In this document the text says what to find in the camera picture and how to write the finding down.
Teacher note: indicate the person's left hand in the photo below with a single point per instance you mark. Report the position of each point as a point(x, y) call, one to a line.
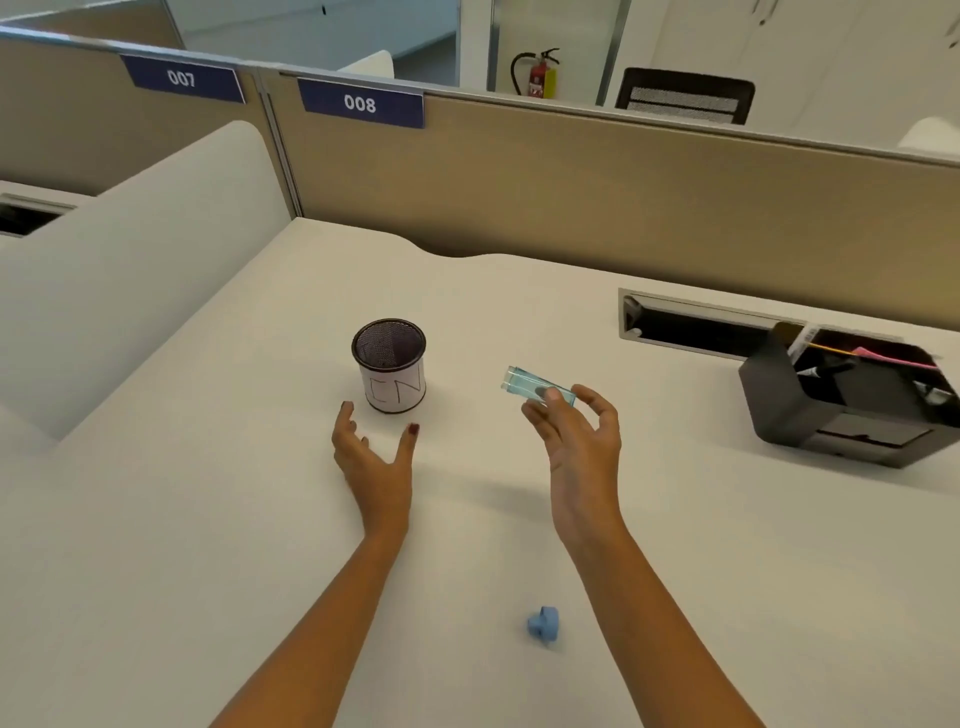
point(382, 491)

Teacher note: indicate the person's right hand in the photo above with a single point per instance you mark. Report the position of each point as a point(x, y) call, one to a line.
point(585, 480)

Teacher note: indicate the person's left thumb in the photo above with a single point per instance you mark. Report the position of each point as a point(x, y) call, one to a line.
point(409, 450)

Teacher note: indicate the person's right thumb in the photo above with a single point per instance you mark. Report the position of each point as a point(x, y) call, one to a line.
point(538, 427)

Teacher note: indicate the clear blue plastic box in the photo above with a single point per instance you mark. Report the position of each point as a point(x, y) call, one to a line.
point(525, 384)

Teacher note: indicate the person's left forearm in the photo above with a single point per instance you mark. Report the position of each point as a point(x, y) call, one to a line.
point(322, 630)

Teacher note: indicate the person's right forearm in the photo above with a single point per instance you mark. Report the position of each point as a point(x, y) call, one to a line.
point(660, 637)

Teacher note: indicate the black mesh pen cup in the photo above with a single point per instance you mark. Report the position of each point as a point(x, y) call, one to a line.
point(391, 379)

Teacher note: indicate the small blue plastic object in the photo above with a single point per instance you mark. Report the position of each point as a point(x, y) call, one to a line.
point(543, 626)

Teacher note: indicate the beige desk partition panel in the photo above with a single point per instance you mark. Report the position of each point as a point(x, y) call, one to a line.
point(67, 127)
point(600, 202)

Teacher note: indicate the black desk organizer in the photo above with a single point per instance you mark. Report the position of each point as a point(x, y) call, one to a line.
point(787, 397)

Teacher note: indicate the black marker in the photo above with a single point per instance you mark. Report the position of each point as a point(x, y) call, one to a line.
point(825, 369)

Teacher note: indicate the orange pencil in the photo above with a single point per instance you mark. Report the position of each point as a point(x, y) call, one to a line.
point(832, 349)

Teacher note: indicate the white side divider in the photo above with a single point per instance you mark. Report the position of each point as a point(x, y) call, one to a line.
point(135, 262)

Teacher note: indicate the blue number label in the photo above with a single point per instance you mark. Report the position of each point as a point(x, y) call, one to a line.
point(182, 79)
point(361, 103)

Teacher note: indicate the red fire extinguisher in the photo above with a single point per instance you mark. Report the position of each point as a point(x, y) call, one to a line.
point(538, 75)

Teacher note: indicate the pink pen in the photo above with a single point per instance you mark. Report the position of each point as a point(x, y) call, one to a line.
point(892, 358)

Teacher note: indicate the black mesh office chair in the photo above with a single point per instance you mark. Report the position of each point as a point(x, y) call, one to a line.
point(686, 97)

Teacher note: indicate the white chair back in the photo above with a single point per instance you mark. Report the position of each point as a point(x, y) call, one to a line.
point(369, 65)
point(934, 139)

